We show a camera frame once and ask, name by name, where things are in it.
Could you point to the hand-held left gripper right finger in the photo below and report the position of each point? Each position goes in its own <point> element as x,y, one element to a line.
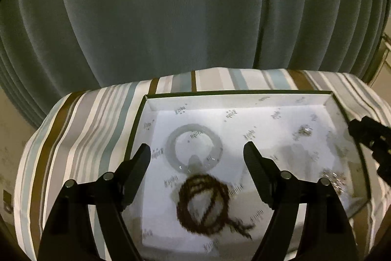
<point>258,178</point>

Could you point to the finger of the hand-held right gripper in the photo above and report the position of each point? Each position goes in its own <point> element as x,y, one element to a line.
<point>383,167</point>
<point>363,129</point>

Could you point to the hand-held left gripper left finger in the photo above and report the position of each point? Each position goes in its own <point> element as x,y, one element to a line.
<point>136,178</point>

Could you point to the green box with white lining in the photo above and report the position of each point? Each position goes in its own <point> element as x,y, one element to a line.
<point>268,132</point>

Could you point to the white jade bangle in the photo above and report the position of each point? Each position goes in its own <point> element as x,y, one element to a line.
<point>171,144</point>

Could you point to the small silver ornament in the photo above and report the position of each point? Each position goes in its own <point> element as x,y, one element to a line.
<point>304,131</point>

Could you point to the striped tablecloth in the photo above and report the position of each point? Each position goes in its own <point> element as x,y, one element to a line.
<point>76,132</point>

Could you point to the grey-blue pleated curtain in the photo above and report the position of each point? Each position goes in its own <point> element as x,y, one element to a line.
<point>183,19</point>

